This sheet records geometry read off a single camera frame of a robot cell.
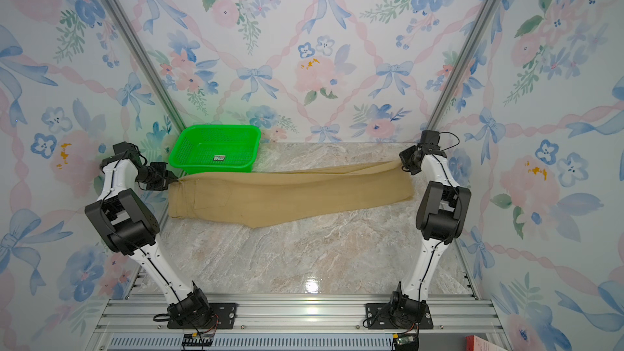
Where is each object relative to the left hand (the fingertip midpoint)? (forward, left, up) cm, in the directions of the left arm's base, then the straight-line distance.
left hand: (181, 171), depth 94 cm
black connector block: (-52, -19, -15) cm, 58 cm away
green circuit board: (-52, -79, -16) cm, 96 cm away
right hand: (+10, -89, -1) cm, 90 cm away
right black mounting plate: (-47, -71, -7) cm, 85 cm away
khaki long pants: (-3, -23, -15) cm, 28 cm away
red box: (-53, -96, -9) cm, 110 cm away
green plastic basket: (+23, -4, -11) cm, 26 cm away
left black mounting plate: (-47, -24, -12) cm, 54 cm away
